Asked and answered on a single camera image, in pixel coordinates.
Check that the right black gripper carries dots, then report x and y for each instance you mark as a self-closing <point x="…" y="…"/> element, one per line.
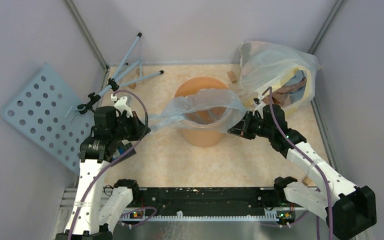
<point x="242" y="128"/>

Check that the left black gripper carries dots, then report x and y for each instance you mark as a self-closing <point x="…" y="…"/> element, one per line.
<point x="139" y="127"/>

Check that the light blue plastic trash bag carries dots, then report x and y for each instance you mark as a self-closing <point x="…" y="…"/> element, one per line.
<point x="208" y="109"/>

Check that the large translucent white trash bag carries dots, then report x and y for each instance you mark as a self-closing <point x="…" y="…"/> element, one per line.
<point x="264" y="64"/>

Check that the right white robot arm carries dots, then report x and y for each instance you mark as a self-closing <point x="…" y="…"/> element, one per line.
<point x="347" y="209"/>

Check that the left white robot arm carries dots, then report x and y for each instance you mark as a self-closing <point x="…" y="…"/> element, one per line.
<point x="89" y="220"/>

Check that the orange plastic trash bin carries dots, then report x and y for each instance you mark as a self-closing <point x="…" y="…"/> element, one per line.
<point x="198" y="137"/>

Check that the wooden block near bin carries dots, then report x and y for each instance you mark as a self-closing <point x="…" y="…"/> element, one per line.
<point x="232" y="76"/>

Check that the pink plastic bags inside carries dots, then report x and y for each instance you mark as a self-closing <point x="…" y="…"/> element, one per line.
<point x="292" y="91"/>

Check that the blue block holder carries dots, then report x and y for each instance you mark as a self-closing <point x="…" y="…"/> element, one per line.
<point x="123" y="148"/>

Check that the wooden block by tripod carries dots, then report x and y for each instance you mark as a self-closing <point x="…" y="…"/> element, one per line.
<point x="132" y="85"/>

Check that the light blue tripod stand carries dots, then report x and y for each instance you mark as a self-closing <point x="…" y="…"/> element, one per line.
<point x="114" y="82"/>

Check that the cork piece front right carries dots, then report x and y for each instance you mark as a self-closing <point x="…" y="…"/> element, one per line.
<point x="307" y="181"/>

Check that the light blue perforated board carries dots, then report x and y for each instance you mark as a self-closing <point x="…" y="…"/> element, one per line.
<point x="45" y="111"/>

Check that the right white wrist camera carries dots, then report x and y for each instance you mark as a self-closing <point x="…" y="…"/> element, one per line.
<point x="259" y="104"/>

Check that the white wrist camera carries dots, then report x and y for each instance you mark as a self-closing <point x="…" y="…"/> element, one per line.
<point x="259" y="104"/>
<point x="122" y="104"/>

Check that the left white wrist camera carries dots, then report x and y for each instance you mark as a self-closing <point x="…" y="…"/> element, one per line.
<point x="122" y="104"/>

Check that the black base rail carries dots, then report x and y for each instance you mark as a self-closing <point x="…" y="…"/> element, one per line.
<point x="209" y="201"/>

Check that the white toothed cable strip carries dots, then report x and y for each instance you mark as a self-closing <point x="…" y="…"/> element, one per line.
<point x="269" y="216"/>

